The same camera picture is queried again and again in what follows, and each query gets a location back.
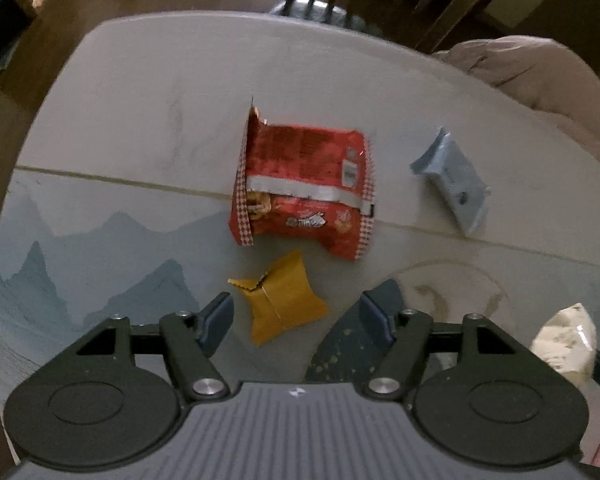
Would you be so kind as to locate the grey-blue snack packet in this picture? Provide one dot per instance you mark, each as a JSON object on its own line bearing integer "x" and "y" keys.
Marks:
{"x": 452, "y": 180}

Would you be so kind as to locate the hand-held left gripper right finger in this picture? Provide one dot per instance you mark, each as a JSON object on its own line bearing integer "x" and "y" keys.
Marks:
{"x": 377, "y": 316}

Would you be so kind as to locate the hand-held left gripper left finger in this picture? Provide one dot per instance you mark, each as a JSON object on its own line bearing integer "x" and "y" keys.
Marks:
{"x": 215, "y": 324}

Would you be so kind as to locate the beige cushion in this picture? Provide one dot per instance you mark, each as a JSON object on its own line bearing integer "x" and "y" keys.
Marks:
{"x": 545, "y": 85}

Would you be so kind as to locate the red snack packet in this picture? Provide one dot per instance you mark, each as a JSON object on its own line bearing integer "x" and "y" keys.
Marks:
{"x": 305, "y": 185}

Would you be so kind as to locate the white translucent snack bag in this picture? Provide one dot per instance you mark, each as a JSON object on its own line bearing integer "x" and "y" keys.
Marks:
{"x": 567, "y": 342}

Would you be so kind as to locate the yellow snack packet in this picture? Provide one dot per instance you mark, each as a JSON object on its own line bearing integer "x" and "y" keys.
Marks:
{"x": 280, "y": 300}

